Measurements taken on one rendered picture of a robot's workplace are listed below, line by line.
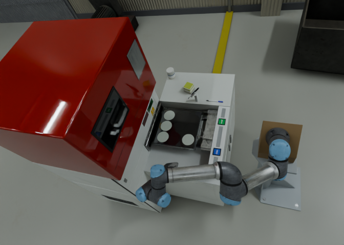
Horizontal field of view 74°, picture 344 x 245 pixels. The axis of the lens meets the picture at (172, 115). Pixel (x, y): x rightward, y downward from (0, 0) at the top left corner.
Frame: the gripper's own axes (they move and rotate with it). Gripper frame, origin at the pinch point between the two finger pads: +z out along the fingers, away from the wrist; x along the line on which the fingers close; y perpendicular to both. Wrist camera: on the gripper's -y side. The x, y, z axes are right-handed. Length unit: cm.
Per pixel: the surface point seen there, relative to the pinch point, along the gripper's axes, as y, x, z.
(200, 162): -8.1, -17.0, 32.6
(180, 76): -33, 51, 74
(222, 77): 1, 37, 88
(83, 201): -173, -50, -8
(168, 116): -36, 22, 44
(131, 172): -36.2, -1.3, -11.9
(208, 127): -5, 4, 53
